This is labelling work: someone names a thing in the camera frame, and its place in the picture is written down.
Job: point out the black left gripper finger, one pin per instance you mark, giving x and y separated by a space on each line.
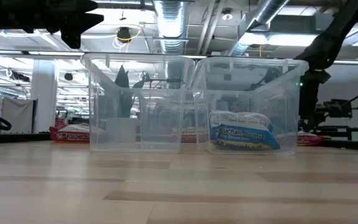
76 6
76 26

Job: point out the red Maruchan ramen packet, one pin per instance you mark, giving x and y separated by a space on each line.
73 135
309 139
194 135

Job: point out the blue Maruchan ramen packet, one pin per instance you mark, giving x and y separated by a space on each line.
244 135

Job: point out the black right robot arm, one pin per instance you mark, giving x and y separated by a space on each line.
325 46

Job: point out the small black monitor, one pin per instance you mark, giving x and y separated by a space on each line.
342 109

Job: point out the grey overhead crossbar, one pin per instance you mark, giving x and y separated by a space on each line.
26 52

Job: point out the clear plastic bin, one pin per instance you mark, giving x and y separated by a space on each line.
259 99
104 93

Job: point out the black round ceiling fixture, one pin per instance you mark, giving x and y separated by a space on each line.
68 76

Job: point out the fluorescent ceiling light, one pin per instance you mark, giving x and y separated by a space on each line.
291 40

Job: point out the green snake plant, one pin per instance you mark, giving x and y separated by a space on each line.
122 77

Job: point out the white building column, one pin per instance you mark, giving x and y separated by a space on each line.
43 102

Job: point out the grey hanging cloth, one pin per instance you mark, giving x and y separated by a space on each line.
19 112

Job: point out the white plant pot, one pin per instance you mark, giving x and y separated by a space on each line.
121 130

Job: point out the round ceiling smoke detector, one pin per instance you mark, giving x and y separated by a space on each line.
227 16

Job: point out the black ceiling camera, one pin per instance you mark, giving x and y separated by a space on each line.
124 34

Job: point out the wide silver ceiling duct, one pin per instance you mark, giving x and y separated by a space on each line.
170 25

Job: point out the slanted silver ceiling duct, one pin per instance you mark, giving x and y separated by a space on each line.
261 15

